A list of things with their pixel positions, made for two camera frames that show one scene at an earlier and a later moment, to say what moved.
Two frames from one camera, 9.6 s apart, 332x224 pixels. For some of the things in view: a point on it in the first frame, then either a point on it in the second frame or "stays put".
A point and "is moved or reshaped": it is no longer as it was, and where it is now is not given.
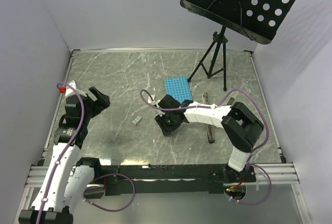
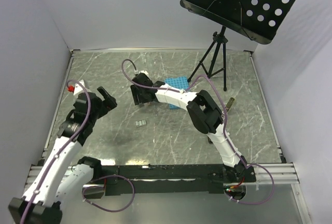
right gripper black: x=166 y=129 to x=135 y=93
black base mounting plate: x=165 y=179 stays put
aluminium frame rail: x=39 y=177 stays put
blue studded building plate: x=178 y=88 stays put
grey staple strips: x=136 y=120 is moved or reshaped
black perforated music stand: x=255 y=5 stays put
